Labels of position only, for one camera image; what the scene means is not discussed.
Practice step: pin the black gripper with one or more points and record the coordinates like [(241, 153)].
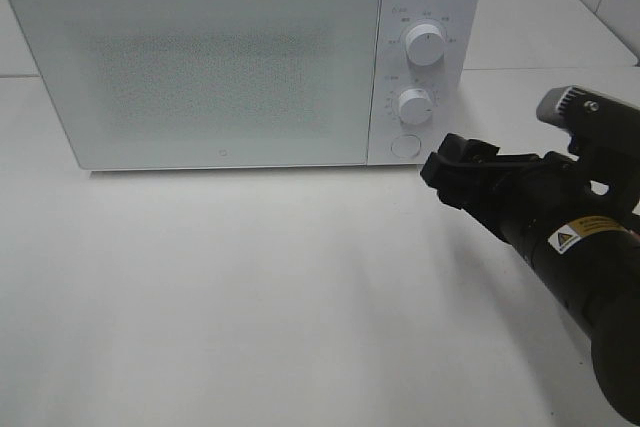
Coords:
[(523, 204)]

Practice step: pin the round door release button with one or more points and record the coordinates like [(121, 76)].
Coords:
[(406, 146)]

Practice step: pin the white microwave door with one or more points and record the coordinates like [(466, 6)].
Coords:
[(165, 84)]

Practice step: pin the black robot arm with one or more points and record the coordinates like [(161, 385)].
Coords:
[(592, 270)]

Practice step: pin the lower white microwave knob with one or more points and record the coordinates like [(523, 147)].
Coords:
[(415, 106)]

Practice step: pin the white microwave knob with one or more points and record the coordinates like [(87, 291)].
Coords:
[(424, 44), (415, 106)]

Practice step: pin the upper white microwave knob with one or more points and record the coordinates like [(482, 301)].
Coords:
[(424, 44)]

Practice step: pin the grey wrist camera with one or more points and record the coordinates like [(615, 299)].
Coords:
[(591, 118)]

